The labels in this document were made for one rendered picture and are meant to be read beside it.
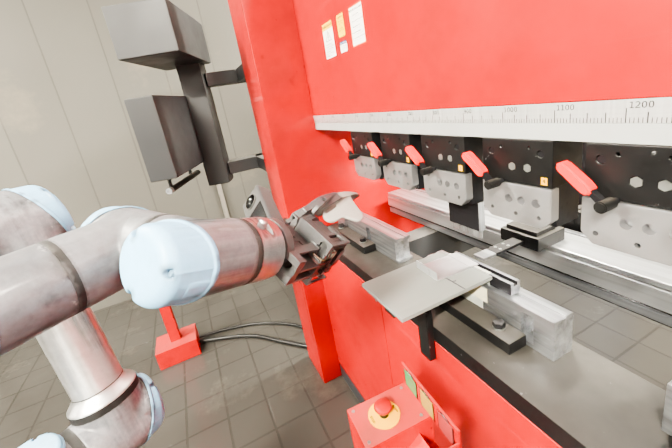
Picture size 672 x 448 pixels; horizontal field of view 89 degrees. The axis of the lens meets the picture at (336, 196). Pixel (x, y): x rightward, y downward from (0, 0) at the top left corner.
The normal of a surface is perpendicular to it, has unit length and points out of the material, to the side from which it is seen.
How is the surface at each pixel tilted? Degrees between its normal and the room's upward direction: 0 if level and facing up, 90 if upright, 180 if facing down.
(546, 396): 0
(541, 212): 90
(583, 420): 0
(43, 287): 75
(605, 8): 90
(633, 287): 90
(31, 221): 82
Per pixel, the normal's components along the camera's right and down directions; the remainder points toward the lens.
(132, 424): 0.81, -0.18
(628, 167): -0.89, 0.26
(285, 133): 0.42, 0.19
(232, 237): 0.75, -0.52
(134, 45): 0.09, 0.27
